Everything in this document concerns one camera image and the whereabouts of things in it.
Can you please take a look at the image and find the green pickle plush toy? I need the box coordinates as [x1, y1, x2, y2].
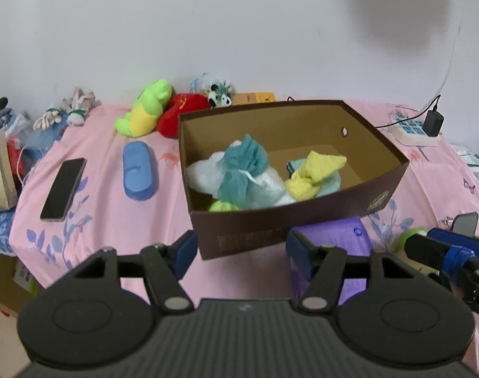
[392, 228, 427, 254]

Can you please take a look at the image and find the lime green cloth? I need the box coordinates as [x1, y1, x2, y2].
[208, 200, 240, 213]

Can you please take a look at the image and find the yellow cloth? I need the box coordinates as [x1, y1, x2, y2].
[285, 151, 347, 201]

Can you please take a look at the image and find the white fluffy towel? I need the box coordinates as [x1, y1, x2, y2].
[186, 151, 296, 210]

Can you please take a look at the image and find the teal mesh bath sponge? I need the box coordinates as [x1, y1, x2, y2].
[218, 134, 268, 209]

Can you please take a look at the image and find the purple tissue pack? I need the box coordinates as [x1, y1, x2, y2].
[289, 217, 372, 305]

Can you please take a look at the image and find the blue glasses case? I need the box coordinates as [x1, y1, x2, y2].
[122, 141, 158, 201]

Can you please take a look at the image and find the brown cardboard box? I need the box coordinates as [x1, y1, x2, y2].
[176, 98, 411, 261]

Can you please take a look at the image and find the white power strip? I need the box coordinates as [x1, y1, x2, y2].
[388, 118, 442, 147]

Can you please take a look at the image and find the black power adapter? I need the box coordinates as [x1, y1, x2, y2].
[422, 95, 444, 137]

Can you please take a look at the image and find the red plush toy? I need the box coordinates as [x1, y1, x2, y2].
[156, 93, 210, 139]

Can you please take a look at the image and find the black smartphone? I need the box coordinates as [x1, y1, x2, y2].
[40, 158, 86, 222]

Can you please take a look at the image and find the green yellow dinosaur plush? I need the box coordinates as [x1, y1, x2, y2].
[115, 79, 173, 138]

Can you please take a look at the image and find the panda plush toy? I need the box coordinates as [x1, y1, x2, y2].
[208, 79, 234, 108]

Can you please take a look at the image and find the yellow cardboard box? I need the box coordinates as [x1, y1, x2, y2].
[233, 92, 276, 106]

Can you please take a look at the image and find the brown cardboard carton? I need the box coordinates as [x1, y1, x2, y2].
[0, 254, 42, 318]

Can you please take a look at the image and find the blue floral cloth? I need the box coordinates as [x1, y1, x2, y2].
[0, 208, 16, 257]

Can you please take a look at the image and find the beige rope toy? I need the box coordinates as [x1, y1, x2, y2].
[32, 87, 99, 131]

